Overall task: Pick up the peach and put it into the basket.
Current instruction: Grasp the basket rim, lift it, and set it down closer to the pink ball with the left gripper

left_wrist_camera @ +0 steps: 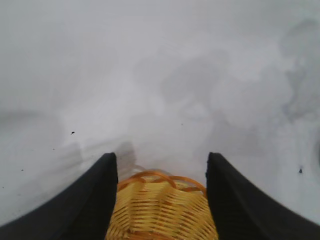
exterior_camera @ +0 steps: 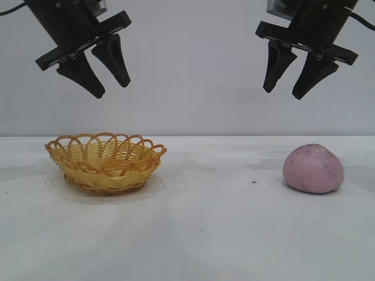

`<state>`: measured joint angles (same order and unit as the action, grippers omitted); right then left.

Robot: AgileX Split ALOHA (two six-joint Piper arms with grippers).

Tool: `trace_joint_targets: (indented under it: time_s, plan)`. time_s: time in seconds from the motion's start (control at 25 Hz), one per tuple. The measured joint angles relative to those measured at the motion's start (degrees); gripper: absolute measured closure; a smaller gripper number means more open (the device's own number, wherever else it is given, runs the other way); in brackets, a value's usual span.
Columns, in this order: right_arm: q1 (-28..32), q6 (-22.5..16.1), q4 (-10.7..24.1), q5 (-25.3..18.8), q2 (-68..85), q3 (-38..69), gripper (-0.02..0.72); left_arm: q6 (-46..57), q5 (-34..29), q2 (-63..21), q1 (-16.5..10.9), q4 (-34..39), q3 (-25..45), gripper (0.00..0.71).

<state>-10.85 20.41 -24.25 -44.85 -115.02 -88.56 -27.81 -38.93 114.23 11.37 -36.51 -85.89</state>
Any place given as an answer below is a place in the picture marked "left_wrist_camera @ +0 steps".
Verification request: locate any yellow woven wicker basket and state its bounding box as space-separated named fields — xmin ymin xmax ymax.
xmin=104 ymin=169 xmax=221 ymax=240

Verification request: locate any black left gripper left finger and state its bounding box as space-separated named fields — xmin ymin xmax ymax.
xmin=0 ymin=152 xmax=119 ymax=240

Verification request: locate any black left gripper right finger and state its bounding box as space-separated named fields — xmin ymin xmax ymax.
xmin=205 ymin=151 xmax=320 ymax=240

